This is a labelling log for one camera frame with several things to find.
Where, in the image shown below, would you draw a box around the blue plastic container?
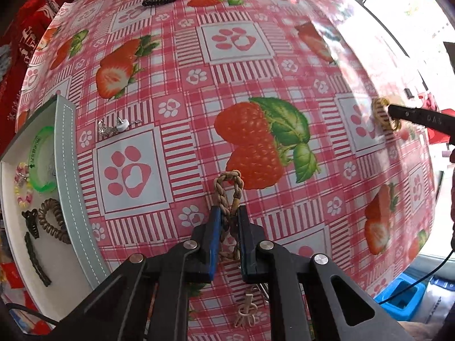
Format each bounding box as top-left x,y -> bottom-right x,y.
374,272 -> 427,322

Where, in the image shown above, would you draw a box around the brown woven bracelet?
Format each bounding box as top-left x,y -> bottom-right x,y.
212,170 -> 247,263

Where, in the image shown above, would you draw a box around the green bangle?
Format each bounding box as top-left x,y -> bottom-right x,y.
28,125 -> 58,193

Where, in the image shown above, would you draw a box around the black cable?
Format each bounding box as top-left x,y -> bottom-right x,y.
378,232 -> 455,305

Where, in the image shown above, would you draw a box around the white shallow tray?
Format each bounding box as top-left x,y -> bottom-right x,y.
0,94 -> 111,325

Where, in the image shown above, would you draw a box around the beige knot hair clip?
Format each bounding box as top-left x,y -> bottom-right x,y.
233,293 -> 257,328

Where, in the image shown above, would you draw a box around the strawberry print tablecloth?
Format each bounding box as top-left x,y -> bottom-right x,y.
16,0 -> 438,341

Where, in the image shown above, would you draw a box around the long black hair clip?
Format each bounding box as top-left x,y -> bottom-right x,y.
23,232 -> 52,288

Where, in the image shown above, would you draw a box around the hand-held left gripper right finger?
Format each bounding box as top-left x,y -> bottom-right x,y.
237,205 -> 416,341

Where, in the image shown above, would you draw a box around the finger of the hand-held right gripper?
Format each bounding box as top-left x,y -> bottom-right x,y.
387,103 -> 455,141

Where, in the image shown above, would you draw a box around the colourful beaded bracelet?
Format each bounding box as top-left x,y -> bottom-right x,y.
14,162 -> 34,211

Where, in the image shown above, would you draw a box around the small black claw clip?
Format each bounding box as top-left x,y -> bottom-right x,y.
21,209 -> 40,239

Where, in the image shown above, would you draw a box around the silver earrings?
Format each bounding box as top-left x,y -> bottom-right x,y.
98,117 -> 143,139

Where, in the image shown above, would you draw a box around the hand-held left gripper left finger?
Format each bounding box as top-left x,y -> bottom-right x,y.
46,204 -> 224,341

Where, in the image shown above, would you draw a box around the gold yellow hair tie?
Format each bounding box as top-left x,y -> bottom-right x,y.
372,97 -> 402,133

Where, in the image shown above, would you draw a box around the silver hairpins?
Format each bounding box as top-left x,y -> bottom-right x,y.
254,283 -> 271,306

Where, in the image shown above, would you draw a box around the brown coil hair tie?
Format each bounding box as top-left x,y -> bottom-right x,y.
37,198 -> 72,245

